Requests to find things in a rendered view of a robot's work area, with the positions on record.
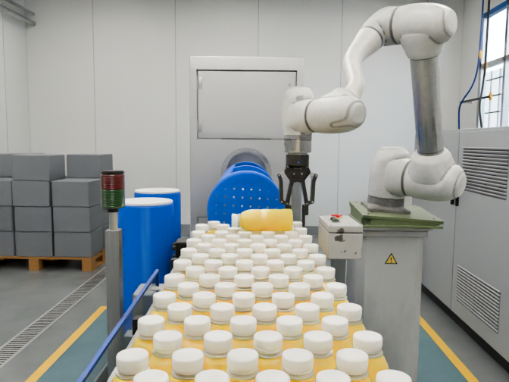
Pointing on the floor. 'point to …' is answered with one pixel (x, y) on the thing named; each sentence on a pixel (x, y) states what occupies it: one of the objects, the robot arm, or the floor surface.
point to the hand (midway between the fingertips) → (296, 215)
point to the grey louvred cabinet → (473, 241)
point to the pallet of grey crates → (53, 208)
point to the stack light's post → (113, 277)
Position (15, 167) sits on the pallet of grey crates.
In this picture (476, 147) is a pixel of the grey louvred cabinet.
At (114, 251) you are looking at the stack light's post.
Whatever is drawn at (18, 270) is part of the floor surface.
